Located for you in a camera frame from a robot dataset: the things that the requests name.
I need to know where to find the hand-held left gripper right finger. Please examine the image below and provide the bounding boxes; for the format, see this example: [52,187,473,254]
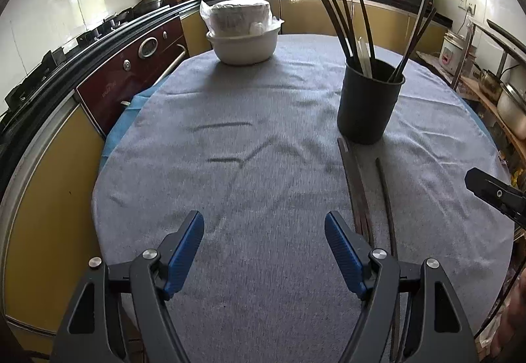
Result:
[324,211,479,363]

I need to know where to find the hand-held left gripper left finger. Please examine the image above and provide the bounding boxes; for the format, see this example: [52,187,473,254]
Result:
[49,210,205,363]

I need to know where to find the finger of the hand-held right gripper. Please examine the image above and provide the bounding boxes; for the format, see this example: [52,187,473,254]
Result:
[465,167,526,230]

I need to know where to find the dark wooden chopstick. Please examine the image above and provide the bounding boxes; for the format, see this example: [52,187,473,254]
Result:
[299,0,355,60]
[375,157,399,259]
[334,0,360,61]
[390,7,438,83]
[337,137,369,242]
[352,0,378,78]
[323,0,356,57]
[388,0,429,82]
[344,149,401,361]

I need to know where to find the black utensil holder cup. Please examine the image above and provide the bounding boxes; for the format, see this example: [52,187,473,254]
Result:
[337,57,407,146]

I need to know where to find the steel pot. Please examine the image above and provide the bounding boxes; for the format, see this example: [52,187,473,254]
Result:
[496,83,526,130]

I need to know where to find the metal kettle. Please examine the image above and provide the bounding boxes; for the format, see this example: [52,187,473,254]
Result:
[478,68,505,101]

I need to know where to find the grey tablecloth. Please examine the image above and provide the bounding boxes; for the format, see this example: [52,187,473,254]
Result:
[91,34,516,363]

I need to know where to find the yellow cabinet door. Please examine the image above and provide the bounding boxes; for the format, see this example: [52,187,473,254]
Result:
[0,100,109,352]

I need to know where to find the white rice cooker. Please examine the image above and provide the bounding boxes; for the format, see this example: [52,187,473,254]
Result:
[438,30,470,77]

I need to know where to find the blue cloth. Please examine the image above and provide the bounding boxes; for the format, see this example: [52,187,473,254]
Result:
[100,83,166,168]

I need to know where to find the metal storage rack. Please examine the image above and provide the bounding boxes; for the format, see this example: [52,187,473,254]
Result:
[452,18,526,166]

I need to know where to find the red oven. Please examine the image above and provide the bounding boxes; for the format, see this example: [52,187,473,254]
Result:
[75,15,190,138]

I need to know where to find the gas stove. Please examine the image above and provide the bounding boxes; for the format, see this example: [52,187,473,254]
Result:
[0,9,134,129]

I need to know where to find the yellow kitchen cabinets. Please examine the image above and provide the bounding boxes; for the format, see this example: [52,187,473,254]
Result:
[181,0,449,57]

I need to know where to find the white plastic bag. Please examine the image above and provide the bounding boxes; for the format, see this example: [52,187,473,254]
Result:
[200,0,285,37]

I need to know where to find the black cable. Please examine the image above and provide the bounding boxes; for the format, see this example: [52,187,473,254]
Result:
[472,260,522,341]

